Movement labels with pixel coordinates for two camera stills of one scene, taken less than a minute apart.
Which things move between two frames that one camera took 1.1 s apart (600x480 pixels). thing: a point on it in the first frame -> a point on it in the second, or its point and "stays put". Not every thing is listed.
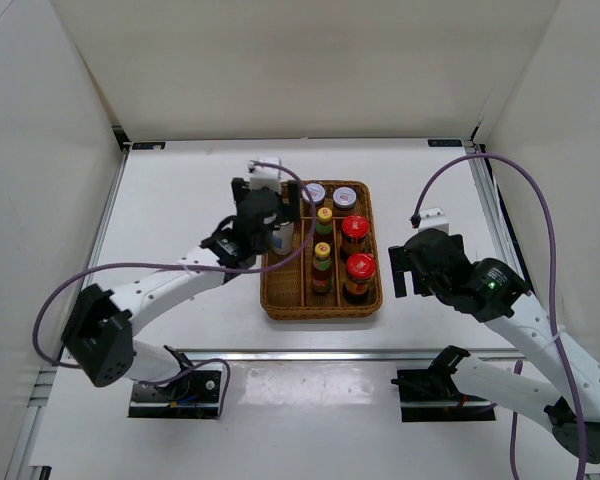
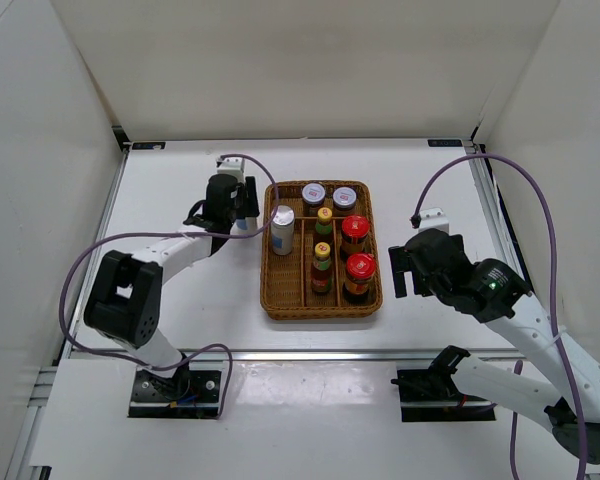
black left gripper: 292,200 -> 251,201
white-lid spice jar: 316,191 stays put
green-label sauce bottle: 321,275 stays put
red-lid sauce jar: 359,269 stays put
